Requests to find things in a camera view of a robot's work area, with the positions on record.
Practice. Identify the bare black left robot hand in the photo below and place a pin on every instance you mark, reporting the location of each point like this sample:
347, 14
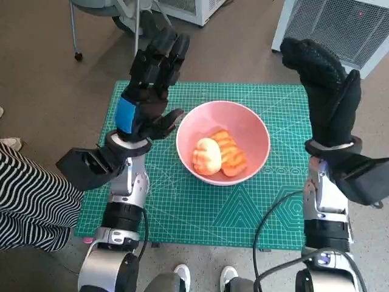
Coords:
149, 100

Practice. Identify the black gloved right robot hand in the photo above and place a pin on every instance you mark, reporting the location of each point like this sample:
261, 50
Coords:
331, 103

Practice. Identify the round toy bread bun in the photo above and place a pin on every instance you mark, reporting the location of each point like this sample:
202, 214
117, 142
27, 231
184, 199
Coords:
208, 156

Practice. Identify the pink bowl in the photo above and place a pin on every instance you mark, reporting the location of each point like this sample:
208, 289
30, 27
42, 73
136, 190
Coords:
243, 134

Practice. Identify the oblong toy bread loaf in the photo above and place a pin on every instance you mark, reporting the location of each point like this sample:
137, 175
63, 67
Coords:
234, 159

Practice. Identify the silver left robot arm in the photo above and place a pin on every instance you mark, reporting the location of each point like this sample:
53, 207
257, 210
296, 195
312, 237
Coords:
133, 185

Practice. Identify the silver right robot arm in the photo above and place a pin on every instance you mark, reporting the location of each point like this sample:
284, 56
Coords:
325, 197

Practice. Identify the person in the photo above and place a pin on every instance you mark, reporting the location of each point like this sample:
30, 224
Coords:
149, 21
36, 200
164, 283

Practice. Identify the white ventilated appliance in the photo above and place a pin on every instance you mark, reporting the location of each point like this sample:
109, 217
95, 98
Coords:
334, 21

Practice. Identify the white cabinet with mesh panel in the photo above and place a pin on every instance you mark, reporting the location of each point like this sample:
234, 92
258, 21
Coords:
200, 12

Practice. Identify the grey chair with casters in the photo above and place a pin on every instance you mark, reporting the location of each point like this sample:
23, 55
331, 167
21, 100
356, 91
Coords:
73, 30

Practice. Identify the green cutting mat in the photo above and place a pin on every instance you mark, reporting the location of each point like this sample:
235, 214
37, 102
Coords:
170, 213

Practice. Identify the white shoe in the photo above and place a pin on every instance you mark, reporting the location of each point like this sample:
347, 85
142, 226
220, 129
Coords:
10, 143
182, 273
228, 273

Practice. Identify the pink shoe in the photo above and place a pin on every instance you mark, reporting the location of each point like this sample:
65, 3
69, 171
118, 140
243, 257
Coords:
87, 240

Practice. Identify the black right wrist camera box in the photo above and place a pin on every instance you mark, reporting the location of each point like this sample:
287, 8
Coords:
361, 179

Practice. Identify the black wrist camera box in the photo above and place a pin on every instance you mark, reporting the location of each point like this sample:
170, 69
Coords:
85, 167
361, 179

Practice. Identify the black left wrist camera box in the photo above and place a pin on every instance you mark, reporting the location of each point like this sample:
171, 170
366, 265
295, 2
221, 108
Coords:
85, 167

